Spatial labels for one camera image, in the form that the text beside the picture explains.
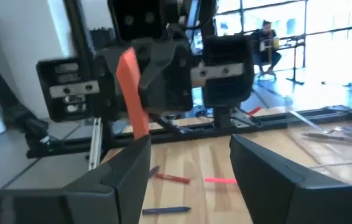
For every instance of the yellow cup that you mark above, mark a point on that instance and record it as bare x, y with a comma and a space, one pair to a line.
276, 42

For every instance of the pink pencil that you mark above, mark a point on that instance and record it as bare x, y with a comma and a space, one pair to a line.
219, 180

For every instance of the black floor stand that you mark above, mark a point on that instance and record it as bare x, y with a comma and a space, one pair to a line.
295, 67

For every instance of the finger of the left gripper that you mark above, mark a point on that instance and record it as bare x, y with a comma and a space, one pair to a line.
169, 77
109, 65

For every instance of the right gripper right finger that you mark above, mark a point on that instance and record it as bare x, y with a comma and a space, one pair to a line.
288, 202

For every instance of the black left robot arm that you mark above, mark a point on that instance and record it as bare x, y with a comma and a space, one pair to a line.
135, 18

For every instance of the clear plastic bin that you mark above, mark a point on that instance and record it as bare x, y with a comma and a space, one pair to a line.
334, 155

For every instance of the silver aluminium profile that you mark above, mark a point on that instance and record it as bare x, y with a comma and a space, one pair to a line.
95, 143

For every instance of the blue-grey pen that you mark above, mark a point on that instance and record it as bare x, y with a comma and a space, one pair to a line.
334, 137

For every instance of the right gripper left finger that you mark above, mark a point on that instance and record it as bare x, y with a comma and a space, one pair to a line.
86, 205

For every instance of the person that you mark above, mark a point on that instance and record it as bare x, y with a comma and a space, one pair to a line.
264, 40

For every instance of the red crayon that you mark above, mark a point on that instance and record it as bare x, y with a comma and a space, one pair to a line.
173, 178

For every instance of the dark blue crayon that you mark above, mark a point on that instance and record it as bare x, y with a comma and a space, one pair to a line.
166, 210

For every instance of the black slanted bar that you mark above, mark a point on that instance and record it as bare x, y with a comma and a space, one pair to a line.
11, 93

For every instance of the black aluminium rig frame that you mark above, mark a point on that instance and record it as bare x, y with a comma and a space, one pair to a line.
179, 134

